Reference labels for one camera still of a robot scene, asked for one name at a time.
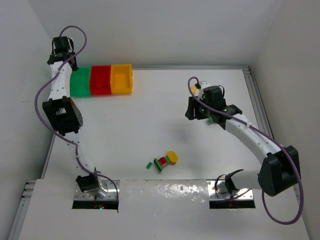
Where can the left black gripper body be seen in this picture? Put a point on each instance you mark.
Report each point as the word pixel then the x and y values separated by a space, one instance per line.
pixel 58 57

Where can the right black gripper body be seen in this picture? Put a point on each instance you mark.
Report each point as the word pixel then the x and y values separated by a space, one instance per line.
pixel 191 109

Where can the yellow lego brick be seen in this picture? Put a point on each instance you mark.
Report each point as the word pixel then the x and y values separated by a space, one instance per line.
pixel 194 90

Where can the multicolour lego assembly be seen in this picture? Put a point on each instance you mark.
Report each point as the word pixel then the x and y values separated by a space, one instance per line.
pixel 171 158

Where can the small green lego plate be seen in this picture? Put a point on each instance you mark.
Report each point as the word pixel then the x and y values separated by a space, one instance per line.
pixel 149 165

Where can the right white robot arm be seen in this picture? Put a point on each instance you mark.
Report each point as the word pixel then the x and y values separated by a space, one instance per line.
pixel 276 173

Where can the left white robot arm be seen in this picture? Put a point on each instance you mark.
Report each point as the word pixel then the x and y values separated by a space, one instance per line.
pixel 64 116

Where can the green plastic bin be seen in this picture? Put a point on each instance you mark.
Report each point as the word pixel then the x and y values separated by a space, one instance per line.
pixel 80 82

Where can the red plastic bin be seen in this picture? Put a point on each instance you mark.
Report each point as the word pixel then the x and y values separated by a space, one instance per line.
pixel 99 82

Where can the yellow plastic bin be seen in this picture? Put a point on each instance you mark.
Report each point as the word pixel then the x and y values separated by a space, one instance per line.
pixel 121 79

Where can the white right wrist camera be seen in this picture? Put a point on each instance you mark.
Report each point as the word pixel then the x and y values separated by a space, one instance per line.
pixel 203 85

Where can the aluminium frame rail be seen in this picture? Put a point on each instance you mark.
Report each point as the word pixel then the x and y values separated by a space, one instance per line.
pixel 257 102

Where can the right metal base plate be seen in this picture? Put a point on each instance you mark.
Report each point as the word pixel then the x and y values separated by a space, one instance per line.
pixel 217 192

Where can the metal base plate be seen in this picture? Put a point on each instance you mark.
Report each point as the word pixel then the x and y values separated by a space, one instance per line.
pixel 217 192
pixel 107 192

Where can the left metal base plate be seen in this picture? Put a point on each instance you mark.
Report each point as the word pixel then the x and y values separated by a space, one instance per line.
pixel 107 192

